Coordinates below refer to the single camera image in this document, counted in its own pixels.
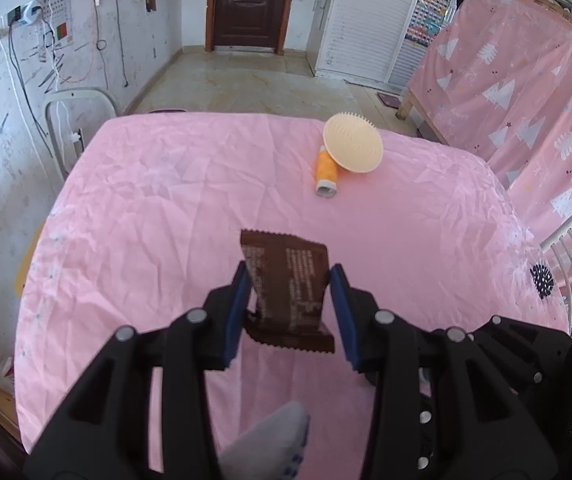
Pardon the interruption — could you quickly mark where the white power strip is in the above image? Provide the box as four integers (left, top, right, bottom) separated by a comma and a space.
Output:
8, 2, 45, 29

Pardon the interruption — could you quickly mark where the brown snack wrapper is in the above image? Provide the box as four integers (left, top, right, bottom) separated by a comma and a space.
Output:
239, 228, 337, 356

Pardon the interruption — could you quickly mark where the pink tablecloth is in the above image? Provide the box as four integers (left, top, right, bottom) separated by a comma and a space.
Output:
14, 110, 572, 480

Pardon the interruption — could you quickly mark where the grey sock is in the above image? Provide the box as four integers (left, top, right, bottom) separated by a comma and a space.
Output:
218, 400, 312, 480

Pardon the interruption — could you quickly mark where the white louvered wardrobe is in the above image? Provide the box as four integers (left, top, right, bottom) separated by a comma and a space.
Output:
308, 0, 430, 87

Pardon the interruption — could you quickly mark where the colourful chart poster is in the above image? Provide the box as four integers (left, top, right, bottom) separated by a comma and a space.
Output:
405, 0, 452, 49

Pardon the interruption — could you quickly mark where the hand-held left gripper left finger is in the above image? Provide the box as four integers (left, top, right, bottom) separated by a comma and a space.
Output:
23, 260, 254, 480

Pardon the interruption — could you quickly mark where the black cable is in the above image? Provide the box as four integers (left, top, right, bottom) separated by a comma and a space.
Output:
114, 0, 130, 89

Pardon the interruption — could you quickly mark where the orange tube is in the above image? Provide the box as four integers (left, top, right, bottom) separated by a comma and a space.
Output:
314, 145, 340, 199

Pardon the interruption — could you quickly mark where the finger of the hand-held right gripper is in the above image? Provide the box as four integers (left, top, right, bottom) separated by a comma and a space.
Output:
466, 314, 572, 413
415, 367, 443, 473

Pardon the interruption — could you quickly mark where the cream round brush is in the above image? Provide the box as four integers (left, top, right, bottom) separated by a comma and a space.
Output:
322, 112, 385, 175

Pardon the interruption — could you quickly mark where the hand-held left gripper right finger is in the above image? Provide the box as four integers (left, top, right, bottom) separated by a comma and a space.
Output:
329, 263, 559, 480

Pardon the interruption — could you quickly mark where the pink tree print curtain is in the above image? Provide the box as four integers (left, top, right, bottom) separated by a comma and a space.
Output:
408, 0, 572, 288

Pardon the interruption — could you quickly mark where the dark brown door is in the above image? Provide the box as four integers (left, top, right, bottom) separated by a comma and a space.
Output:
206, 0, 295, 56

